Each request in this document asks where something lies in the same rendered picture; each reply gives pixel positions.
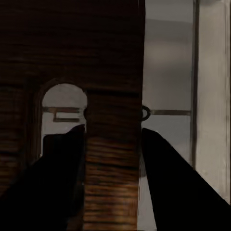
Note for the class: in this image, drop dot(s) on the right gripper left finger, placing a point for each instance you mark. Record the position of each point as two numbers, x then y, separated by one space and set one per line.
41 199

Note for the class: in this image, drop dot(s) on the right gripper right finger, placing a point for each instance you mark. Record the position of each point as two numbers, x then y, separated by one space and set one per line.
182 200

